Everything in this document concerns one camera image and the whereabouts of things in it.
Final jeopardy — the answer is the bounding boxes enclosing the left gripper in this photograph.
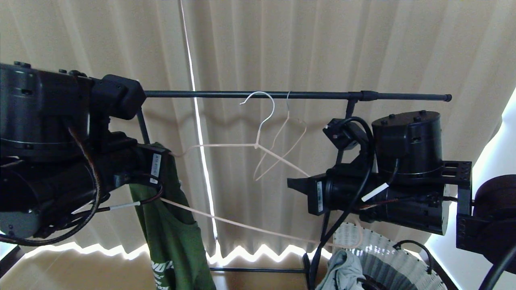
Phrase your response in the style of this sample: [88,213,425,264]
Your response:
[0,133,170,242]

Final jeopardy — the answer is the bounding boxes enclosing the pink clothes hanger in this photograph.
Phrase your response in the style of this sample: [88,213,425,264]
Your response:
[160,91,364,250]
[253,91,308,182]

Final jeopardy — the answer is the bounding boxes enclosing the pale grey shorts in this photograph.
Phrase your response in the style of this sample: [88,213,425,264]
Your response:
[316,249,366,290]

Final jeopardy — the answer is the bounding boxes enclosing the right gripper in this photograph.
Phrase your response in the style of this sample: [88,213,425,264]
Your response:
[308,163,451,236]

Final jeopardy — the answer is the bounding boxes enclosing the beige curtain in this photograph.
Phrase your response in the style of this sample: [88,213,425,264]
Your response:
[0,0,516,265]

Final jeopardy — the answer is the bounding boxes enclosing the white laundry basket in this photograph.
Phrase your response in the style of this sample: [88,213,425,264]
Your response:
[330,222,459,290]

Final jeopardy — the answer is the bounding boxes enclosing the black clothes rack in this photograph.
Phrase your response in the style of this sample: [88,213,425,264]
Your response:
[136,90,452,290]

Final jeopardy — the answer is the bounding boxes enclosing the green printed shirt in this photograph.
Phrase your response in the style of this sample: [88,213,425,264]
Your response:
[129,141,217,290]

